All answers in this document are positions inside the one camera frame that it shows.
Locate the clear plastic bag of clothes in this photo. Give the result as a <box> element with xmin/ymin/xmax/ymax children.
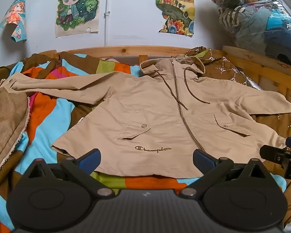
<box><xmin>209</xmin><ymin>0</ymin><xmax>291</xmax><ymax>66</ymax></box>

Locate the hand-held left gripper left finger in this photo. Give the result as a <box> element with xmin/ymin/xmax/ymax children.
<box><xmin>21</xmin><ymin>148</ymin><xmax>115</xmax><ymax>199</ymax></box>

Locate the cartoon boy wall poster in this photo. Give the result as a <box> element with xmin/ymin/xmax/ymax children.
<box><xmin>55</xmin><ymin>0</ymin><xmax>103</xmax><ymax>38</ymax></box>

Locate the wooden bed frame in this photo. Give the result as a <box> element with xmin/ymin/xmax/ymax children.
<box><xmin>33</xmin><ymin>45</ymin><xmax>291</xmax><ymax>102</ymax></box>

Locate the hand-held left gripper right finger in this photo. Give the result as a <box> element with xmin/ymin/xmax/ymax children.
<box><xmin>178</xmin><ymin>149</ymin><xmax>274</xmax><ymax>199</ymax></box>

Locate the silver foil wrapper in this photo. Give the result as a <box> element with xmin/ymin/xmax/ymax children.
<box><xmin>245</xmin><ymin>76</ymin><xmax>260</xmax><ymax>88</ymax></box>

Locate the beige hooded jacket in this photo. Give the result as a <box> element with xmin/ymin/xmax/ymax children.
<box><xmin>0</xmin><ymin>55</ymin><xmax>291</xmax><ymax>178</ymax></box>

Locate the brown fleece garment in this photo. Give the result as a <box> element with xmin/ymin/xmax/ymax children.
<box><xmin>0</xmin><ymin>87</ymin><xmax>31</xmax><ymax>183</ymax></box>

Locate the colourful landscape wall poster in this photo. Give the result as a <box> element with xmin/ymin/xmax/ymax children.
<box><xmin>156</xmin><ymin>0</ymin><xmax>196</xmax><ymax>37</ymax></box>

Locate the white wall pipe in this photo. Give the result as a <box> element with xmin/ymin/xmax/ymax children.
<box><xmin>104</xmin><ymin>0</ymin><xmax>111</xmax><ymax>48</ymax></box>

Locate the brown patterned blanket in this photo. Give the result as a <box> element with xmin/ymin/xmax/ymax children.
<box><xmin>184</xmin><ymin>46</ymin><xmax>291</xmax><ymax>231</ymax></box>

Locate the cartoon girl wall poster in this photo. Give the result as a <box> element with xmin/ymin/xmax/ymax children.
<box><xmin>0</xmin><ymin>0</ymin><xmax>28</xmax><ymax>43</ymax></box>

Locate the colourful striped blanket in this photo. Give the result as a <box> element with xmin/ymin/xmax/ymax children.
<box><xmin>0</xmin><ymin>52</ymin><xmax>288</xmax><ymax>233</ymax></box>

